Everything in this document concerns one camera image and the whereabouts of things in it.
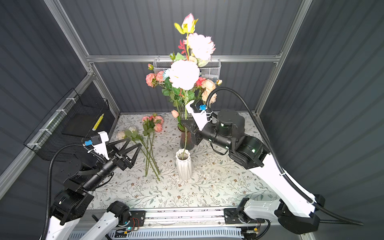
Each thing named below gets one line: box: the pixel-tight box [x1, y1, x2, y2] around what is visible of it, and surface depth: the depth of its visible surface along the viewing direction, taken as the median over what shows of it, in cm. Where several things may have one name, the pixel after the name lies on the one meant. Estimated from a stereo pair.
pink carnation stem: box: [145, 63, 181, 122], surface depth 82 cm
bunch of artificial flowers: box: [116, 113, 164, 182], surface depth 108 cm
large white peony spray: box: [162, 13, 216, 159], surface depth 36 cm
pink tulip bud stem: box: [171, 109, 185, 132], surface depth 82 cm
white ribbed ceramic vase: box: [175, 148, 193, 181], surface depth 74 cm
